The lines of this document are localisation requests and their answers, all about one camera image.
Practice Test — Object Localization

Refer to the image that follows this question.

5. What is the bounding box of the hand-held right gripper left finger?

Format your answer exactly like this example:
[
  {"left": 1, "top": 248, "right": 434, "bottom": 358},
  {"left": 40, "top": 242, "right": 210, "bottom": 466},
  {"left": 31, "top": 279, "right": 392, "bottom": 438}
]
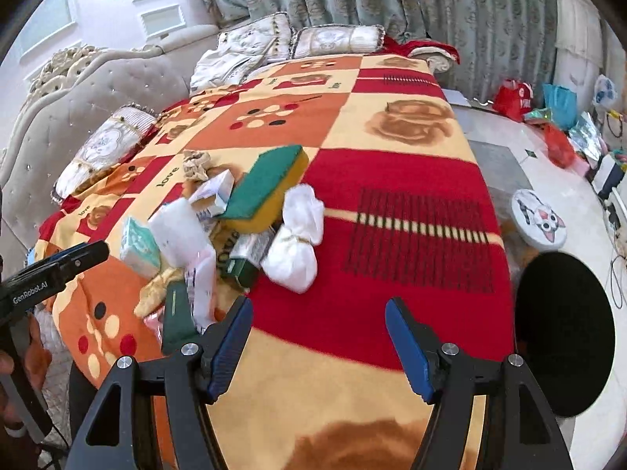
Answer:
[{"left": 66, "top": 295, "right": 254, "bottom": 470}]

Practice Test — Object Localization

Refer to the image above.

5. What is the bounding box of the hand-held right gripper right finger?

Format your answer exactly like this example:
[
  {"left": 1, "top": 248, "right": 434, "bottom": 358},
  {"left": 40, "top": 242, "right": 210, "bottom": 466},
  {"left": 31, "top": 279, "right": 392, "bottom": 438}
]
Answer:
[{"left": 384, "top": 296, "right": 575, "bottom": 470}]

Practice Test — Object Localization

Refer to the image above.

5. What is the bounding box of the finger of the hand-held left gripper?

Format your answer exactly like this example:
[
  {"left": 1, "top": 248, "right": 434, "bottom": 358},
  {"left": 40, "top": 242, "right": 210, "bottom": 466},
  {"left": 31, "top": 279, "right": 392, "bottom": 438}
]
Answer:
[
  {"left": 26, "top": 247, "right": 75, "bottom": 272},
  {"left": 60, "top": 240, "right": 111, "bottom": 281}
]

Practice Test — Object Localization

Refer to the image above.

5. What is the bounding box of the white blue medicine box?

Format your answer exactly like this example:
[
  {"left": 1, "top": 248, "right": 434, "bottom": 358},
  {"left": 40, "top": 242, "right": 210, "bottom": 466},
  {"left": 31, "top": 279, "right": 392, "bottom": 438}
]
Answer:
[{"left": 187, "top": 169, "right": 236, "bottom": 219}]

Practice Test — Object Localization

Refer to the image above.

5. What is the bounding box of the brown paper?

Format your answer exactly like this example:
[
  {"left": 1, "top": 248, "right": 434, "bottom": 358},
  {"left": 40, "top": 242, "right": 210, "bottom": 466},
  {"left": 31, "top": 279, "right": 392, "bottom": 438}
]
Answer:
[{"left": 182, "top": 149, "right": 215, "bottom": 183}]

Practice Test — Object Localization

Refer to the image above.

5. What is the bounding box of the black trash bin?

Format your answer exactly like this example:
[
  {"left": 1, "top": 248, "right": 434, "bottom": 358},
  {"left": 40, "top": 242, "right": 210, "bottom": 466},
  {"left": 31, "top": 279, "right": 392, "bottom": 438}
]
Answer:
[{"left": 514, "top": 251, "right": 616, "bottom": 418}]

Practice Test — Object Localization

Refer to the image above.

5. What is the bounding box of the person's left hand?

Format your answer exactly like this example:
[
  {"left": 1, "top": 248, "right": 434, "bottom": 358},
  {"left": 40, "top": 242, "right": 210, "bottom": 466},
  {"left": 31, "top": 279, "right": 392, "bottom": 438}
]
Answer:
[{"left": 0, "top": 325, "right": 54, "bottom": 454}]

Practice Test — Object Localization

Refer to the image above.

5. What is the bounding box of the teal white tissue packet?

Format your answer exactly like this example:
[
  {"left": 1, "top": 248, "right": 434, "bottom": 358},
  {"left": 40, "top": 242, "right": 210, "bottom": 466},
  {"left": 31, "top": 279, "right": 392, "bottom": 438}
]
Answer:
[{"left": 119, "top": 216, "right": 162, "bottom": 279}]

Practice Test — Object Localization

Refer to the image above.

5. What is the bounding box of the white printed plastic wrapper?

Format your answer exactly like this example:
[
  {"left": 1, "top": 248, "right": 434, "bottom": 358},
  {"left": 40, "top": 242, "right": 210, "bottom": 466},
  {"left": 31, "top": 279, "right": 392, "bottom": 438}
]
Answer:
[{"left": 183, "top": 249, "right": 219, "bottom": 329}]

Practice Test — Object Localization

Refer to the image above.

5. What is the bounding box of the yellowish crumpled paper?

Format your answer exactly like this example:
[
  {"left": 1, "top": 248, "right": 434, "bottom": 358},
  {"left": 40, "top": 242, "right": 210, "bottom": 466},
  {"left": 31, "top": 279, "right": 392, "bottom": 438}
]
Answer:
[{"left": 133, "top": 267, "right": 179, "bottom": 319}]

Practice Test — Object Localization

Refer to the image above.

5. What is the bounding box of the pink packet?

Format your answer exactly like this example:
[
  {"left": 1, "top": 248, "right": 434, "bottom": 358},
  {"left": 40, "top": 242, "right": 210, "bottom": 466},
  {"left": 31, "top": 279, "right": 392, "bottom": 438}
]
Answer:
[{"left": 143, "top": 306, "right": 167, "bottom": 341}]

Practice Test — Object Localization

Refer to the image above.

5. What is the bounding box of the green white box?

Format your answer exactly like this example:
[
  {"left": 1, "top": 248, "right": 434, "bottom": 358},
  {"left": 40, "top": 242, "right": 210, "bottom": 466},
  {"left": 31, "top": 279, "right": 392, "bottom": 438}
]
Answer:
[{"left": 228, "top": 232, "right": 277, "bottom": 289}]

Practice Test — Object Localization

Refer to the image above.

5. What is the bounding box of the white crumpled plastic wrapper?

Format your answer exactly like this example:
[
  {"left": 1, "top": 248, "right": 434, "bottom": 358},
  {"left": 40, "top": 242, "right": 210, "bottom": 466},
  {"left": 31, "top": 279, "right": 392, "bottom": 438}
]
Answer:
[{"left": 148, "top": 201, "right": 212, "bottom": 268}]

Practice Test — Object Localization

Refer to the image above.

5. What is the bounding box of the cream striped bolster pillow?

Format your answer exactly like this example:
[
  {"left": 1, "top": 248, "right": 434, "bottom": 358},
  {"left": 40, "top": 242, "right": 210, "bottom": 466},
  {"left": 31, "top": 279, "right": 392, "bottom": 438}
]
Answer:
[{"left": 53, "top": 105, "right": 160, "bottom": 204}]

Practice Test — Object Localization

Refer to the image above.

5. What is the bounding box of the white tied plastic bag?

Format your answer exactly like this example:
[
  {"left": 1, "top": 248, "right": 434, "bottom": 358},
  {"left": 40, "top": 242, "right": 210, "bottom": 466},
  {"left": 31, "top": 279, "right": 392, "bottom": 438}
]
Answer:
[{"left": 261, "top": 183, "right": 325, "bottom": 295}]

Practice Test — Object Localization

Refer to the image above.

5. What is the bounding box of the beige tufted bed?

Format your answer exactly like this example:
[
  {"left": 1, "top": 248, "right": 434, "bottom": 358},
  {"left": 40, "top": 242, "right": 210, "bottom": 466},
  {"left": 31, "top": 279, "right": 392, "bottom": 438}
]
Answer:
[{"left": 0, "top": 24, "right": 221, "bottom": 201}]

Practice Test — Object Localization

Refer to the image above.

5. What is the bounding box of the red orange printed blanket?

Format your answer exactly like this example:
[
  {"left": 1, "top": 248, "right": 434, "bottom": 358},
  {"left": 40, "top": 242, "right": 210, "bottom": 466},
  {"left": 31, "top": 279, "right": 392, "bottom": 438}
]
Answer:
[{"left": 36, "top": 54, "right": 515, "bottom": 470}]

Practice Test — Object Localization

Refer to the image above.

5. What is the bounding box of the green yellow sponge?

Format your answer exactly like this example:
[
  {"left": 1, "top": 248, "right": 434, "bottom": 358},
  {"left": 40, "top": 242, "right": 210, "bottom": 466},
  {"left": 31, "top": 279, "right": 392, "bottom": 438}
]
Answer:
[{"left": 218, "top": 144, "right": 310, "bottom": 235}]

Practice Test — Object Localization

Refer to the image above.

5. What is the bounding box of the cat print stool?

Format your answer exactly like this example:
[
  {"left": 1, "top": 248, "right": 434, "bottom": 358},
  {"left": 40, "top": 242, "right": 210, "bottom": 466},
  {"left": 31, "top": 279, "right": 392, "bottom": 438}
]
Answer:
[{"left": 512, "top": 188, "right": 568, "bottom": 250}]

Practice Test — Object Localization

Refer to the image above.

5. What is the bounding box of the grey rug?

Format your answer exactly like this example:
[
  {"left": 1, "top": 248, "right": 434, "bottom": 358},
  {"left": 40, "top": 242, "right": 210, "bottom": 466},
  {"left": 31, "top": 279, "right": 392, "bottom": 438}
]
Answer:
[{"left": 465, "top": 139, "right": 520, "bottom": 197}]

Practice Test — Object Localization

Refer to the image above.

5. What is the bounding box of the white quilt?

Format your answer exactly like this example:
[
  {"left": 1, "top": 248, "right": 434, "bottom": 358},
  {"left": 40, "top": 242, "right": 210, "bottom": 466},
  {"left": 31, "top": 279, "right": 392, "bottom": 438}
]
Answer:
[{"left": 190, "top": 49, "right": 268, "bottom": 93}]

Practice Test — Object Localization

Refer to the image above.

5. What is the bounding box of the red plastic bag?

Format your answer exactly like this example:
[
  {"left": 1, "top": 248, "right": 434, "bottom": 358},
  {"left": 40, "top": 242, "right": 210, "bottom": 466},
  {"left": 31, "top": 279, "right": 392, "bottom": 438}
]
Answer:
[{"left": 544, "top": 125, "right": 576, "bottom": 167}]

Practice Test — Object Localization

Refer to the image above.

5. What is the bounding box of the white cardboard box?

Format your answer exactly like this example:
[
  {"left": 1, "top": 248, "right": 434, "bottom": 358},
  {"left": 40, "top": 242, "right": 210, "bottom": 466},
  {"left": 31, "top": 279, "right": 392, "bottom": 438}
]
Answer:
[{"left": 443, "top": 89, "right": 491, "bottom": 108}]

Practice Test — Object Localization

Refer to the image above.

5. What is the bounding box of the navy white bag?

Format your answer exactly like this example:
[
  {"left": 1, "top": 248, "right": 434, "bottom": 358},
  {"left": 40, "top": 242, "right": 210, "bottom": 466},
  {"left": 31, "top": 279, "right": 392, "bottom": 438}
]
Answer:
[{"left": 590, "top": 154, "right": 625, "bottom": 199}]

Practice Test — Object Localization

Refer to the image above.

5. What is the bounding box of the cream embroidered pillow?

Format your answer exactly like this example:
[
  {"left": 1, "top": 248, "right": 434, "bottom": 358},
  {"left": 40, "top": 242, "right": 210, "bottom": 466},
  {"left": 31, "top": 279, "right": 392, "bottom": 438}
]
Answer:
[
  {"left": 216, "top": 12, "right": 292, "bottom": 64},
  {"left": 291, "top": 24, "right": 388, "bottom": 58}
]

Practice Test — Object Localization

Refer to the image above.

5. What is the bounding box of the silver foil bag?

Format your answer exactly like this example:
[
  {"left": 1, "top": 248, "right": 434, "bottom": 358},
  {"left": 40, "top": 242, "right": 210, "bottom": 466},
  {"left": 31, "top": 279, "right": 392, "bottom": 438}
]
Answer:
[{"left": 568, "top": 112, "right": 605, "bottom": 157}]

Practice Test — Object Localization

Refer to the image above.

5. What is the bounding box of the teal bag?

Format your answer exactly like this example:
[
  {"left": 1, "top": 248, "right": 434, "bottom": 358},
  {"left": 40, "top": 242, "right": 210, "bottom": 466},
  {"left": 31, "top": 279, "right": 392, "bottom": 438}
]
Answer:
[{"left": 543, "top": 83, "right": 579, "bottom": 130}]

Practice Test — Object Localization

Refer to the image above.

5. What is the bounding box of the red cloth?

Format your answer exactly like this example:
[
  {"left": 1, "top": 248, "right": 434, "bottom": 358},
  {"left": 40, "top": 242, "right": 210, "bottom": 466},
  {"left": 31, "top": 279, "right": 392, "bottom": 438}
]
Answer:
[{"left": 382, "top": 36, "right": 461, "bottom": 74}]

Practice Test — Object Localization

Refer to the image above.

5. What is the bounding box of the white blue plastic bag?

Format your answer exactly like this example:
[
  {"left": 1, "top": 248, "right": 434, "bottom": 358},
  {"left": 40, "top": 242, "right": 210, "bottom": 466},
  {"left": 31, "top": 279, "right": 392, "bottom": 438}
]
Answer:
[{"left": 593, "top": 74, "right": 618, "bottom": 108}]

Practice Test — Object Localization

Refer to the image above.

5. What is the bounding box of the grey green patterned curtain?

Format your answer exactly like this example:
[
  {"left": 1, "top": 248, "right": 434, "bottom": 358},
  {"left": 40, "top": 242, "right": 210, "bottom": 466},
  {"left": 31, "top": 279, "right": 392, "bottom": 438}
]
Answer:
[{"left": 188, "top": 0, "right": 559, "bottom": 103}]

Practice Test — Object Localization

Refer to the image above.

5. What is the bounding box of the white lace curtain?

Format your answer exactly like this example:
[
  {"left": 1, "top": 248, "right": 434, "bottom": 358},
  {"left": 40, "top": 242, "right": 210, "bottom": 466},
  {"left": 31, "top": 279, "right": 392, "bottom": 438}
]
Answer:
[{"left": 553, "top": 0, "right": 605, "bottom": 67}]

